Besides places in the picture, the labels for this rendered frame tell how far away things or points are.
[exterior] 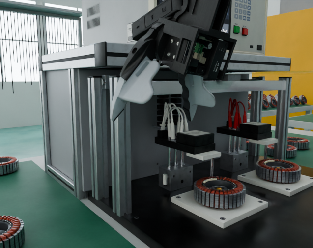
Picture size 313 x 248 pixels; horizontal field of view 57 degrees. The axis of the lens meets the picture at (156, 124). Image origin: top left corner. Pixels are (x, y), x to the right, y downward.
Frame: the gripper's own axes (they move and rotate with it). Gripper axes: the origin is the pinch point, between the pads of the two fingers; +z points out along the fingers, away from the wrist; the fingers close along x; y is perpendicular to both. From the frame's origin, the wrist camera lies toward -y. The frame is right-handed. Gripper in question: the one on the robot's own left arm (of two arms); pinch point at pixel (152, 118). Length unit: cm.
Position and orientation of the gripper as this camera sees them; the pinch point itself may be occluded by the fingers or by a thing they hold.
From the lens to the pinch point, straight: 42.2
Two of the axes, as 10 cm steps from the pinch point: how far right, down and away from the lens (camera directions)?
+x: 7.7, -0.1, 6.3
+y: 5.8, 4.3, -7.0
